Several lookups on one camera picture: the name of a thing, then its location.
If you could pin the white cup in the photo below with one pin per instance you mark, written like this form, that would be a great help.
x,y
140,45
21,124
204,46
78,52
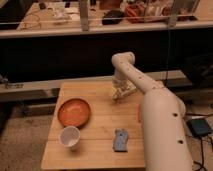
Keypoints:
x,y
69,137

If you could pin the metal shelf post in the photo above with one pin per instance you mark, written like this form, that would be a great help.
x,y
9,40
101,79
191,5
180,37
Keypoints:
x,y
83,10
174,13

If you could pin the metal shelf post right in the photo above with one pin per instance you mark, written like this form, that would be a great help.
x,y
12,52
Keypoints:
x,y
174,13

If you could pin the blue sponge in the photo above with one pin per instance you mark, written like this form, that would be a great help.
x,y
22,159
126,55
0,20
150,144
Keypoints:
x,y
120,140

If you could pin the orange carrot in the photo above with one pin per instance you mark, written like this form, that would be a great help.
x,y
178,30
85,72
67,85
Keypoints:
x,y
139,113

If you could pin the black bag on shelf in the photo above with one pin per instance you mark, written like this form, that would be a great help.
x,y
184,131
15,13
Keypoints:
x,y
112,17

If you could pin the black power adapter box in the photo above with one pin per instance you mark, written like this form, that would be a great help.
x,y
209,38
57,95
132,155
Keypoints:
x,y
199,127

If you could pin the red object on shelf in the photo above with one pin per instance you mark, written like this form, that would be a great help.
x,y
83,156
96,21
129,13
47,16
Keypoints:
x,y
135,13

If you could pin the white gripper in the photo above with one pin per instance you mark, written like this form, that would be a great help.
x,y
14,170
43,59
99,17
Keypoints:
x,y
122,89

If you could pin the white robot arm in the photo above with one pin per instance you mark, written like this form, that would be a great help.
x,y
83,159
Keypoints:
x,y
165,146

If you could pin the metal shelf post left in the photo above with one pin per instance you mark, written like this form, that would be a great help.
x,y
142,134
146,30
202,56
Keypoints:
x,y
83,10

